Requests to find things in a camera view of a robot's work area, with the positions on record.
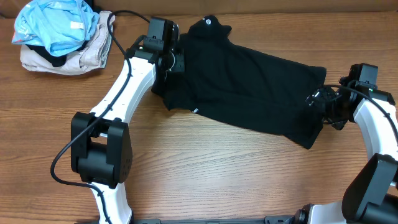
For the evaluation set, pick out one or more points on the black garment in pile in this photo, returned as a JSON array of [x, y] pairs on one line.
[[49, 56]]

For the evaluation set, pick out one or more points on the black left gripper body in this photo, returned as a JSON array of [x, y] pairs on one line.
[[178, 62]]

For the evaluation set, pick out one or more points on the light blue crumpled garment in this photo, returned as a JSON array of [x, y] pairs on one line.
[[59, 26]]

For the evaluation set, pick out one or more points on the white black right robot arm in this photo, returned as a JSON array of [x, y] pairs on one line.
[[367, 199]]

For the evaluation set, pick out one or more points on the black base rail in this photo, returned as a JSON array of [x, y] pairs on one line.
[[266, 220]]

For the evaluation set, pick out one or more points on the beige folded garment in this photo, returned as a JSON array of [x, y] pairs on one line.
[[94, 55]]

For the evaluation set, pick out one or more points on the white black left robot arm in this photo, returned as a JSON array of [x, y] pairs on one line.
[[101, 152]]

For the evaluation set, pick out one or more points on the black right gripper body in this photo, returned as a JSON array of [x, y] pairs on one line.
[[327, 104]]

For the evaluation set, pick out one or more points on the black t-shirt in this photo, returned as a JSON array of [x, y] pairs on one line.
[[243, 87]]

